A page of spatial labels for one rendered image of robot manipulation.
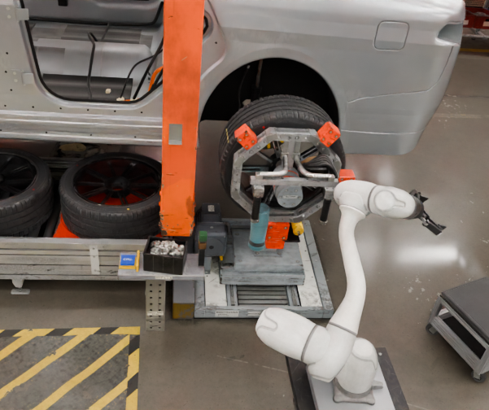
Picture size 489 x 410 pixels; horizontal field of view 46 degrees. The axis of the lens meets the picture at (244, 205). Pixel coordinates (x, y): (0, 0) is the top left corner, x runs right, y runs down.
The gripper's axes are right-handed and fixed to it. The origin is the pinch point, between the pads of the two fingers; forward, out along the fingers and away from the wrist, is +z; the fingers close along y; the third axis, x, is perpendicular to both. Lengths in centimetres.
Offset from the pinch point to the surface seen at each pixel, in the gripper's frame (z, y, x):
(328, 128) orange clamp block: 13, -69, -24
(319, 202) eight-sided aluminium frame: 35, -51, -57
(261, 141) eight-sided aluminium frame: -8, -75, -49
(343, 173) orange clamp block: 36, -56, -38
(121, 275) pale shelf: -40, -50, -135
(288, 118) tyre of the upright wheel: 1, -81, -35
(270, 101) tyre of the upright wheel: 3, -98, -40
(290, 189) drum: 4, -51, -54
